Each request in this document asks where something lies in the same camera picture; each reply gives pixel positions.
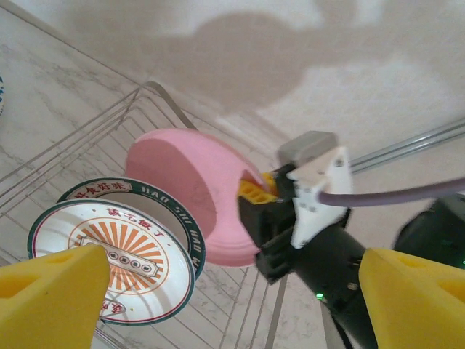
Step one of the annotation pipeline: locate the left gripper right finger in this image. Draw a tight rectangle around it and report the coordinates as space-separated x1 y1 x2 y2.
357 249 465 349

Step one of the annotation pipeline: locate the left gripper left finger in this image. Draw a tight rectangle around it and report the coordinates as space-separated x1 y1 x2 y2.
0 244 112 349

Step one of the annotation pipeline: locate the plate with orange sunburst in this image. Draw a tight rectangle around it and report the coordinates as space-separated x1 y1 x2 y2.
57 177 207 281

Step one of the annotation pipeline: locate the pink plate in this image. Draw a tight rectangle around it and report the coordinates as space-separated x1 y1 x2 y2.
125 127 269 269

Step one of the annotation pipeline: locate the orange sunburst print plate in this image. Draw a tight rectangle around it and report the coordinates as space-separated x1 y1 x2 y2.
27 198 197 327

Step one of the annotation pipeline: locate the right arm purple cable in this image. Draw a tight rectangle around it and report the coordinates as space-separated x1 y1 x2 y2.
318 176 465 209

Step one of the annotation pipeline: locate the metal wire dish rack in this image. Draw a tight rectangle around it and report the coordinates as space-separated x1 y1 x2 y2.
0 81 328 349

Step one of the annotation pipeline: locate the aluminium frame post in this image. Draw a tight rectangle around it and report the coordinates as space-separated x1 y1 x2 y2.
350 118 465 174

